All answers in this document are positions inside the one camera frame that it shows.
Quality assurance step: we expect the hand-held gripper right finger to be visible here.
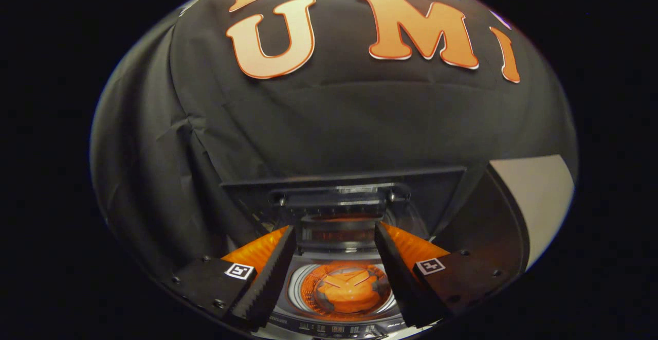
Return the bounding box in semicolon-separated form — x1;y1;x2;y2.
373;221;517;329

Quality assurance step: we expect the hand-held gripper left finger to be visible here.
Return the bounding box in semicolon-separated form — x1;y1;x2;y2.
162;225;299;331

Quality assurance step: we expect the yellow polo shirt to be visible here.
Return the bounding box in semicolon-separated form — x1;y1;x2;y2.
313;267;385;314

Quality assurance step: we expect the dark grey washing machine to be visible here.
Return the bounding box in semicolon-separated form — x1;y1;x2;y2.
220;165;468;339

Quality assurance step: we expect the black backdrop cloth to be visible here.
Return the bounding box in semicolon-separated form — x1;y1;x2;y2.
90;0;579;284

